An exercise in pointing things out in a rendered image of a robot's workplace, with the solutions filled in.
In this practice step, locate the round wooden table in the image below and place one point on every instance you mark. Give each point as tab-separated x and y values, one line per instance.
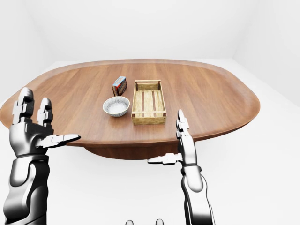
131	103

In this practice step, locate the wooden slat tray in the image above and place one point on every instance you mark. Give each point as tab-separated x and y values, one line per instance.
148	103

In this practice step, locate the silver robot left hand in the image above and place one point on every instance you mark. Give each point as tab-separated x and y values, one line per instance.
25	134

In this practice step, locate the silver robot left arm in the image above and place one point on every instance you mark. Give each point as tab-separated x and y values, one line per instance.
23	187

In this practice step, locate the patterned white bowl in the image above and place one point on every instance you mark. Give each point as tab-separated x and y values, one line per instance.
116	107

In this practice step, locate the printed food box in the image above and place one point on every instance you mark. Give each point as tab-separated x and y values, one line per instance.
120	86

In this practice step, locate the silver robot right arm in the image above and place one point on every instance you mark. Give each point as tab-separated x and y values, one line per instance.
197	197

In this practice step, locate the silver robot right hand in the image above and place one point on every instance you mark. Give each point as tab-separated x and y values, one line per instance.
187	145

